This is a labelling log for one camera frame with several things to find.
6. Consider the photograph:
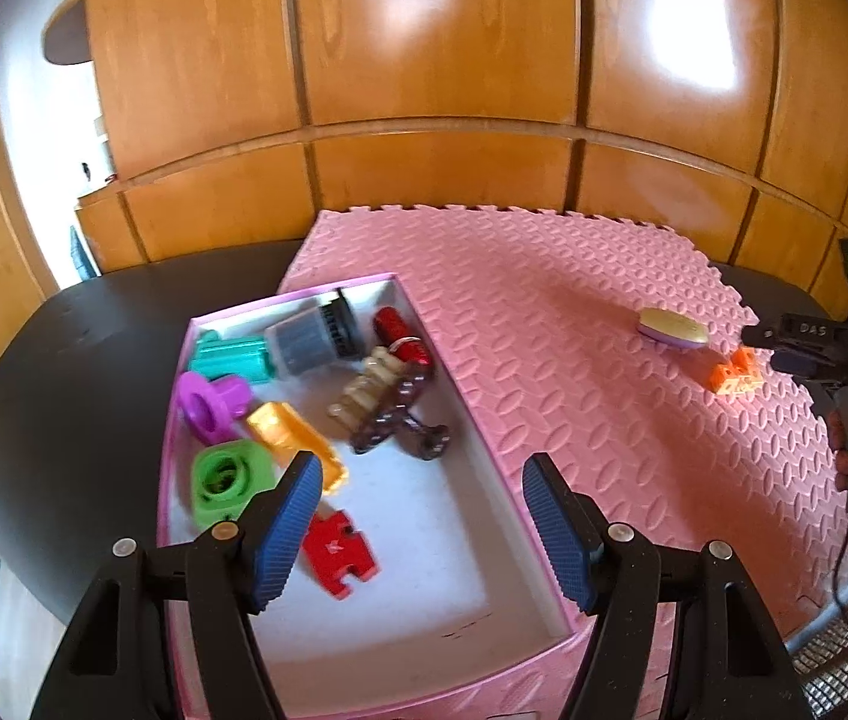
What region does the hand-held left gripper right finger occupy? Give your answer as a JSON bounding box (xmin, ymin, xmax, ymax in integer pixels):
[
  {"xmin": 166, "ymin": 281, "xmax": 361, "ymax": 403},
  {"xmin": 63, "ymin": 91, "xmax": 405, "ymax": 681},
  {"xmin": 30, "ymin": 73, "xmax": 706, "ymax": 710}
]
[{"xmin": 521, "ymin": 454, "xmax": 807, "ymax": 720}]

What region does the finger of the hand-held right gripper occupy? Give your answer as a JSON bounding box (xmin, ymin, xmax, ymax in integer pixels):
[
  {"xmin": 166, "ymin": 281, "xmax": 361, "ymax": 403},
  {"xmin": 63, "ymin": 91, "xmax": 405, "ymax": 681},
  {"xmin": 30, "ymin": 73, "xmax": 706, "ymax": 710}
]
[
  {"xmin": 740, "ymin": 317, "xmax": 797, "ymax": 350},
  {"xmin": 769, "ymin": 349, "xmax": 827, "ymax": 378}
]

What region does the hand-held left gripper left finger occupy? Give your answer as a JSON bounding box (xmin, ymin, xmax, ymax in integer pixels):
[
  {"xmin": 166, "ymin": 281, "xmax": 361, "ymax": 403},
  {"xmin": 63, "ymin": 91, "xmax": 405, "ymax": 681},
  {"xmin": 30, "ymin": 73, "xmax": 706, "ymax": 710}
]
[{"xmin": 30, "ymin": 451, "xmax": 324, "ymax": 720}]

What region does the red toy piece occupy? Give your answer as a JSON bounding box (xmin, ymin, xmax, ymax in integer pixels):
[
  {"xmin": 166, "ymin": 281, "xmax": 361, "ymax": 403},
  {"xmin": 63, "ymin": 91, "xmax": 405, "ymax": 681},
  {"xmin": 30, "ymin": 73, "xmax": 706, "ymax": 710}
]
[{"xmin": 299, "ymin": 508, "xmax": 381, "ymax": 601}]

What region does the orange toy block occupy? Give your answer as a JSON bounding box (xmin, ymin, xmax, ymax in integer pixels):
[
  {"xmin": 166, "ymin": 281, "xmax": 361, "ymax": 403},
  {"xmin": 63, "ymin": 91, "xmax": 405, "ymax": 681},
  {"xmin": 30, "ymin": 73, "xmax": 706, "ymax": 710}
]
[{"xmin": 709, "ymin": 347, "xmax": 765, "ymax": 398}]

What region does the green white square device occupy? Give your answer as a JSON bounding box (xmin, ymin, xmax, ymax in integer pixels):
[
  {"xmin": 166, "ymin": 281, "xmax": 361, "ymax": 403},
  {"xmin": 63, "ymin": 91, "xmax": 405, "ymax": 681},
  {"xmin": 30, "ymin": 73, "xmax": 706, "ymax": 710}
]
[{"xmin": 190, "ymin": 441, "xmax": 276, "ymax": 530}]

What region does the cream purple oval case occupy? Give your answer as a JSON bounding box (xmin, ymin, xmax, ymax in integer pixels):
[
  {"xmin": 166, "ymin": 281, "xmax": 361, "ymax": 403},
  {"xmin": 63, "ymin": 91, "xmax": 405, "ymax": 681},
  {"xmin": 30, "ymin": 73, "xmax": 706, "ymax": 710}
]
[{"xmin": 636, "ymin": 306, "xmax": 711, "ymax": 353}]

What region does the yellow orange plastic toy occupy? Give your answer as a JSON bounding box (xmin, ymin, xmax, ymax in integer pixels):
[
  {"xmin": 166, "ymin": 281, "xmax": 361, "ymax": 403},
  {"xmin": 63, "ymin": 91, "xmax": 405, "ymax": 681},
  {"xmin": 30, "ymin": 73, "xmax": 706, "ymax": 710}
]
[{"xmin": 245, "ymin": 401, "xmax": 350, "ymax": 497}]

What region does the pink cardboard box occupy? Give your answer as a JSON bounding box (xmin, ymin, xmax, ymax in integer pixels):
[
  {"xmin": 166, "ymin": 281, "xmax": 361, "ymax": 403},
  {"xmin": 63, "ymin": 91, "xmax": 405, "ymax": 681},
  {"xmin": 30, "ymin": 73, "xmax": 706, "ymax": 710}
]
[{"xmin": 156, "ymin": 272, "xmax": 590, "ymax": 720}]

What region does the purple plastic plug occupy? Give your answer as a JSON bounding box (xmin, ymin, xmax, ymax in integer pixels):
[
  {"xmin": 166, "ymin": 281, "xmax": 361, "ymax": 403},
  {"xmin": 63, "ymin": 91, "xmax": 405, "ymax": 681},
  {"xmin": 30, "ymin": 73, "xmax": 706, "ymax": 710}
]
[{"xmin": 174, "ymin": 371, "xmax": 252, "ymax": 445}]

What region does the teal plastic toy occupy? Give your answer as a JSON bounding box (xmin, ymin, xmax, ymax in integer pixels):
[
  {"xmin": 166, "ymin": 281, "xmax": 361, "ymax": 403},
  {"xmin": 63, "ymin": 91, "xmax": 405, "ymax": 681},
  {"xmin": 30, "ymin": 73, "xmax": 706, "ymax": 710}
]
[{"xmin": 186, "ymin": 331, "xmax": 273, "ymax": 385}]

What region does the grey bottle black cap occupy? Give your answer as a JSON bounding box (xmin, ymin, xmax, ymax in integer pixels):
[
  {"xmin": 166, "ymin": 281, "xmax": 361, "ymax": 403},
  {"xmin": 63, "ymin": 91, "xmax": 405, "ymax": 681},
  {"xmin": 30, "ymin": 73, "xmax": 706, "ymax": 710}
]
[{"xmin": 265, "ymin": 287, "xmax": 366, "ymax": 381}]

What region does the red metal cylinder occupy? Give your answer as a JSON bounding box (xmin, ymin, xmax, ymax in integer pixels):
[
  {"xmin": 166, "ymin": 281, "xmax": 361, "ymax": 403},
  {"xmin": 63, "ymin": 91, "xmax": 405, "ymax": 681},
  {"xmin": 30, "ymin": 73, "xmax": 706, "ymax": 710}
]
[{"xmin": 373, "ymin": 306, "xmax": 434, "ymax": 380}]

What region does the pink foam mat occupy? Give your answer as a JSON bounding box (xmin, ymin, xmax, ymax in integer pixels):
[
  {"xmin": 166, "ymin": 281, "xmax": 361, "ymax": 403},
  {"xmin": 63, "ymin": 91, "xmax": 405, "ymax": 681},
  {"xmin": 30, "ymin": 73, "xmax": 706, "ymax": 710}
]
[{"xmin": 278, "ymin": 202, "xmax": 848, "ymax": 720}]

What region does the wicker chair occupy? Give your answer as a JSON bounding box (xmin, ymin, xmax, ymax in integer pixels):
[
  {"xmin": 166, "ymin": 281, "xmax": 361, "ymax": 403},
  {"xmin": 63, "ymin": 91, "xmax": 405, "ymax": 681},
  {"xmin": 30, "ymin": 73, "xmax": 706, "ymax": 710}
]
[{"xmin": 784, "ymin": 585, "xmax": 848, "ymax": 720}]

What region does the blue foam mat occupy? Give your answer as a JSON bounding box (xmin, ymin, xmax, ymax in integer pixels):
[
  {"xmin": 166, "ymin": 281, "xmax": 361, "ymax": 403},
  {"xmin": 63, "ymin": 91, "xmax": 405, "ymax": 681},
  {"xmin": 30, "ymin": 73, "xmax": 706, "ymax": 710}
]
[{"xmin": 68, "ymin": 227, "xmax": 100, "ymax": 280}]

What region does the wooden door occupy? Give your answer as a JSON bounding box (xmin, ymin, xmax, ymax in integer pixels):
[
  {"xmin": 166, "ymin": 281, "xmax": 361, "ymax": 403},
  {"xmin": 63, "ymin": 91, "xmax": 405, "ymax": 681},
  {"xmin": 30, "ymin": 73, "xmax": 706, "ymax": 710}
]
[{"xmin": 0, "ymin": 37, "xmax": 59, "ymax": 421}]

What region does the wooden wardrobe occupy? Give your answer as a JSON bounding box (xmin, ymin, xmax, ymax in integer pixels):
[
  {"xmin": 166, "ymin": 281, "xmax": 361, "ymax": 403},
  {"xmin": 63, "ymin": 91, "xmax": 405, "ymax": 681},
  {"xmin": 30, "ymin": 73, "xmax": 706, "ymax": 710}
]
[{"xmin": 75, "ymin": 0, "xmax": 848, "ymax": 301}]

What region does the wooden corner shelf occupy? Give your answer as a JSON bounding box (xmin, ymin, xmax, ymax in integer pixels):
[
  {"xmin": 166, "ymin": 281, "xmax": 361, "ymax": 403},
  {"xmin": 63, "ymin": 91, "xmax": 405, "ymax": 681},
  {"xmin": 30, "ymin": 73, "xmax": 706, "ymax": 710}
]
[{"xmin": 41, "ymin": 0, "xmax": 92, "ymax": 65}]

